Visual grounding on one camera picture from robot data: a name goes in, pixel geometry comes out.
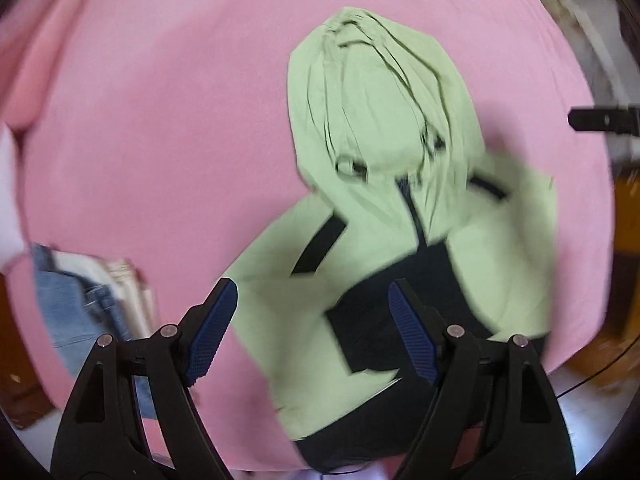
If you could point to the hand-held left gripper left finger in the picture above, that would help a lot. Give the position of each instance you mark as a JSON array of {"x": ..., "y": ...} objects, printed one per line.
[{"x": 210, "y": 330}]

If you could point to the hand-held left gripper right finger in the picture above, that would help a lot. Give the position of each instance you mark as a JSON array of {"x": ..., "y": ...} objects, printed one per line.
[{"x": 415, "y": 330}]

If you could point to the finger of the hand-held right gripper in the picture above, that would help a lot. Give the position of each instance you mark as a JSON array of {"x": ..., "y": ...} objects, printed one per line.
[{"x": 605, "y": 120}]

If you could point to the green and black hooded jacket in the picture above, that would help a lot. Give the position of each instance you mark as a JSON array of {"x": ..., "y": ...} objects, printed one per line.
[{"x": 380, "y": 125}]

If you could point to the folded cream clothes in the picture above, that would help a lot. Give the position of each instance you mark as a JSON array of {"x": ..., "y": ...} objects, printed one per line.
[{"x": 120, "y": 285}]

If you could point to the folded blue jeans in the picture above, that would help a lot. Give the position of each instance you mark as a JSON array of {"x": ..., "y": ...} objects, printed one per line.
[{"x": 75, "y": 310}]

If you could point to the pink bed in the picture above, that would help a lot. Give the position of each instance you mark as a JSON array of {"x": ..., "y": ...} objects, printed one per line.
[{"x": 175, "y": 135}]

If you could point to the white printed cushion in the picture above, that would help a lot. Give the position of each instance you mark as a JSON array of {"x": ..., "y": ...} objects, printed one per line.
[{"x": 11, "y": 200}]

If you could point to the folded pink quilt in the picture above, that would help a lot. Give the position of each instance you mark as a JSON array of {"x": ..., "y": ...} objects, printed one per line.
[{"x": 35, "y": 50}]

